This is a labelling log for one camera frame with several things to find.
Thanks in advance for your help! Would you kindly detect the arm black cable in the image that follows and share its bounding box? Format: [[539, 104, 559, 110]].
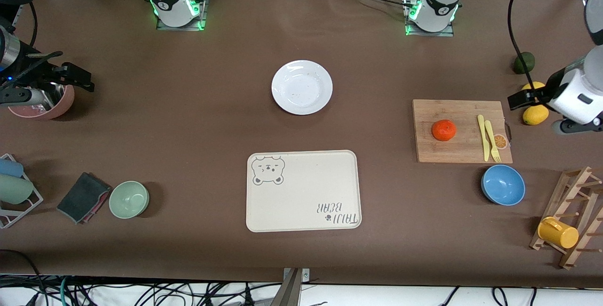
[[507, 0, 559, 90], [8, 0, 65, 81]]

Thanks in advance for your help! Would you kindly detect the black floor cable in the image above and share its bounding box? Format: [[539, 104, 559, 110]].
[[0, 249, 48, 306]]

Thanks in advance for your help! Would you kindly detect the pink bowl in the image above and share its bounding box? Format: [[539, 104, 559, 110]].
[[7, 84, 75, 121]]

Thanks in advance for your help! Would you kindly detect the dark green avocado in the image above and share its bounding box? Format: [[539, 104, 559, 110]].
[[513, 52, 536, 75]]

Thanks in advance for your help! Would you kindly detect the blue bowl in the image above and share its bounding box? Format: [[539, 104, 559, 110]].
[[481, 164, 526, 206]]

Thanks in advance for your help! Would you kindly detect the pale green bowl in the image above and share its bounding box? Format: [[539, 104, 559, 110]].
[[108, 181, 150, 219]]

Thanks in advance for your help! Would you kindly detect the metal scoop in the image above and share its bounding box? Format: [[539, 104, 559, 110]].
[[28, 82, 66, 111]]

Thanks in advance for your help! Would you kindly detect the white round plate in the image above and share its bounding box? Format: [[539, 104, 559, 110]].
[[271, 60, 333, 116]]

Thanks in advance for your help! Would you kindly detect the yellow mug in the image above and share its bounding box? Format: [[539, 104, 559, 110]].
[[537, 217, 579, 250]]

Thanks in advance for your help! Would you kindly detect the pale green cup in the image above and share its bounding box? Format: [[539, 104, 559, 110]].
[[0, 174, 34, 205]]

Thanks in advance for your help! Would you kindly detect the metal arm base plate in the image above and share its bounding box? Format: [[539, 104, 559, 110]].
[[404, 0, 455, 37], [156, 0, 208, 31]]

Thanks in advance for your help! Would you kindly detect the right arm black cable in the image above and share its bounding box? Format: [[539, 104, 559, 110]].
[[8, 0, 65, 81]]

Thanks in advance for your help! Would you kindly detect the metal bracket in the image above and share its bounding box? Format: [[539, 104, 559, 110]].
[[282, 267, 311, 306]]

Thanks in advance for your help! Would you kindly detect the cream tray with bear print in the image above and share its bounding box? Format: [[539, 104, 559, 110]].
[[245, 150, 362, 234]]

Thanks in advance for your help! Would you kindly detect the teal cable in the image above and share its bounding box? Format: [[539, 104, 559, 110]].
[[59, 275, 71, 306]]

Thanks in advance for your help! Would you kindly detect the orange mandarin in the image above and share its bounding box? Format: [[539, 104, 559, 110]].
[[432, 119, 457, 142]]

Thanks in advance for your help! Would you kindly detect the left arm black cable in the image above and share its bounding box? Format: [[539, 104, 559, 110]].
[[507, 0, 559, 90]]

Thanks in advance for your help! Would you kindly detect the wooden mug rack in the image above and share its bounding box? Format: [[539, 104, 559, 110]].
[[529, 166, 603, 270]]

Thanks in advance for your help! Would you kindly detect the yellow plastic fork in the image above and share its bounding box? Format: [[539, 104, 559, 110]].
[[484, 120, 502, 163]]

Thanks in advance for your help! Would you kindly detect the blue cup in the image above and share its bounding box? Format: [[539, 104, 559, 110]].
[[0, 158, 24, 178]]

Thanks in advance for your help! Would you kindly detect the dark grey folded cloth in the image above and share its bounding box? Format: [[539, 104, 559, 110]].
[[57, 172, 113, 225]]

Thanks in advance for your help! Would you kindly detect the white wire cup rack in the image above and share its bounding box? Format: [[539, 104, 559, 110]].
[[0, 153, 44, 229]]

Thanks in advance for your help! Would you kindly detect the bamboo cutting board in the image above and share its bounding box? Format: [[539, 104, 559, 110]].
[[412, 99, 513, 164]]

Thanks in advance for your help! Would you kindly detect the yellow plastic knife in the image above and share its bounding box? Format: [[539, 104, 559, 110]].
[[477, 114, 491, 162]]

